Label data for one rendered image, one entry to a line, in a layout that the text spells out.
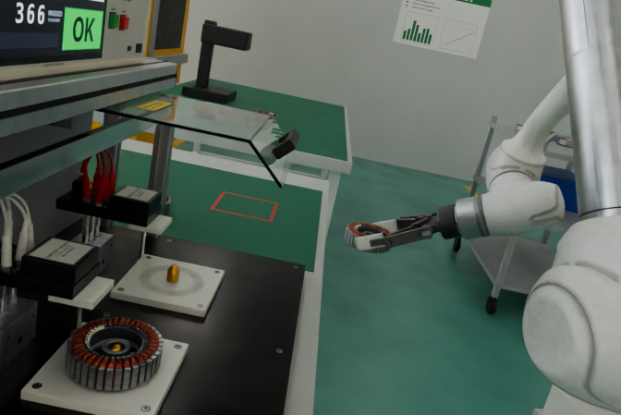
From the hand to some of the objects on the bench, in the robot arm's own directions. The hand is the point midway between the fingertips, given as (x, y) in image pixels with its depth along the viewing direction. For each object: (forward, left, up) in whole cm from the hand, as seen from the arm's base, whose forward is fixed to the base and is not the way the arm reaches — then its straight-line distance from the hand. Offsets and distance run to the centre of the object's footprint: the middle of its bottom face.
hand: (370, 236), depth 125 cm
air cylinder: (+57, +24, -4) cm, 62 cm away
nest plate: (+43, +27, -4) cm, 51 cm away
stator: (+48, +51, -5) cm, 70 cm away
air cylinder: (+62, +47, -6) cm, 78 cm away
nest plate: (+48, +51, -6) cm, 70 cm away
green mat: (+54, -29, -3) cm, 61 cm away
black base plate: (+47, +38, -7) cm, 61 cm away
